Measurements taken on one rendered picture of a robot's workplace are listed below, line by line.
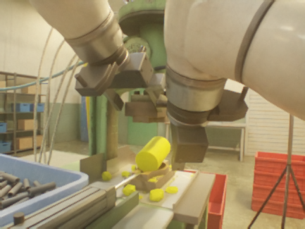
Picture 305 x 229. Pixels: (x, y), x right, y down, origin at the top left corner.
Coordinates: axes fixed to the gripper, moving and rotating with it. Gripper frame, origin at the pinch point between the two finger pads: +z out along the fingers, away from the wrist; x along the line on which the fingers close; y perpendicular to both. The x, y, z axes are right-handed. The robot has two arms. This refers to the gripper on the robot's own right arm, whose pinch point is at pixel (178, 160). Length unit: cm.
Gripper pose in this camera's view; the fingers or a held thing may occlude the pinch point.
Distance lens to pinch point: 45.9
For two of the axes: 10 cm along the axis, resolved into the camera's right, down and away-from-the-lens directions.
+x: 0.1, 6.7, -7.4
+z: -0.4, 7.4, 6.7
